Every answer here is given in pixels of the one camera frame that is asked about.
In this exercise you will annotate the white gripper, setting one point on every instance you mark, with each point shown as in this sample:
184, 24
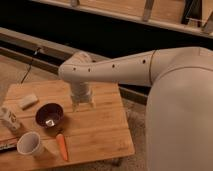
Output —
81, 93

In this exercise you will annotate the orange pepper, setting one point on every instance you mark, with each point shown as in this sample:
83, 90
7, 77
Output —
62, 146

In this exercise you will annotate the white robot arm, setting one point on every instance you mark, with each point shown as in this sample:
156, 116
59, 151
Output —
179, 110

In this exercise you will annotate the white ceramic cup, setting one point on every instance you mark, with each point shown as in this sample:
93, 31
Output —
30, 144

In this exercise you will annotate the dark brown bowl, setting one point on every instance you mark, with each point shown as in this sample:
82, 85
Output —
49, 115

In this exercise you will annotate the bamboo cutting board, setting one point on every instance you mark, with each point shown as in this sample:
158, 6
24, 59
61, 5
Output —
91, 134

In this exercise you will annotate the beige sponge block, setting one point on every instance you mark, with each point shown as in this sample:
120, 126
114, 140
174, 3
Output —
27, 101

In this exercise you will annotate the dark flat object at edge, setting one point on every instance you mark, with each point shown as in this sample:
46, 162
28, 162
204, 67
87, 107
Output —
8, 145

